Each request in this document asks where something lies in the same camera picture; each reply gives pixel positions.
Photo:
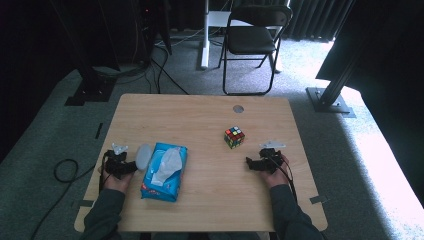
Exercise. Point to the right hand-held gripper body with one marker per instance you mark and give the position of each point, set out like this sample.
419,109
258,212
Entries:
270,160

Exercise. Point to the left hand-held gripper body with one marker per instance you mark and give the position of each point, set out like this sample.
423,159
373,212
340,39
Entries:
115,163

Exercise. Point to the translucent round lid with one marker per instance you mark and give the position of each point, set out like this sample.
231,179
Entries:
144,156

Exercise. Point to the blue wet wipe pack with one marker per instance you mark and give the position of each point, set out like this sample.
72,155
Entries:
150,186

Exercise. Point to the multicoloured puzzle cube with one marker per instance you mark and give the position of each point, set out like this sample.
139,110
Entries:
234,137

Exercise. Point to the white wet wipe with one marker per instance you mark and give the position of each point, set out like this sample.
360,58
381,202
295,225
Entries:
168,165

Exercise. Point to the person's left hand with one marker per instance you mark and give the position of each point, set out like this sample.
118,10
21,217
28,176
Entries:
115,183

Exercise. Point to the person's right hand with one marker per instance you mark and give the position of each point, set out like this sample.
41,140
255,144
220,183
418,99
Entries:
276,179

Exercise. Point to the black tape strip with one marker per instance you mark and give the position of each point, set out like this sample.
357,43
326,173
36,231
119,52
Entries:
99,130

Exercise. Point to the grey tape strip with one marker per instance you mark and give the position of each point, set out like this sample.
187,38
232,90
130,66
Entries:
318,199
85,203

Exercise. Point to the grey round table grommet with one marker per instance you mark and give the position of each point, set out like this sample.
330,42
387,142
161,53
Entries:
238,109

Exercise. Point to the black stand with base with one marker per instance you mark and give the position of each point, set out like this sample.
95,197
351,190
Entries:
90,90

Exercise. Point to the black folding chair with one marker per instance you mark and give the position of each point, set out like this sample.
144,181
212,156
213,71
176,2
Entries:
250,40

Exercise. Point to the white desk leg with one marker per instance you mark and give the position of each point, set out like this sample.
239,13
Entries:
205,40

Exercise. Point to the dark curtain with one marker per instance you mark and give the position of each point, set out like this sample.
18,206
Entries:
383,40

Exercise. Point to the metal post with base plate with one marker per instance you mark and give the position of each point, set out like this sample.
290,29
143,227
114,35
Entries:
328,100

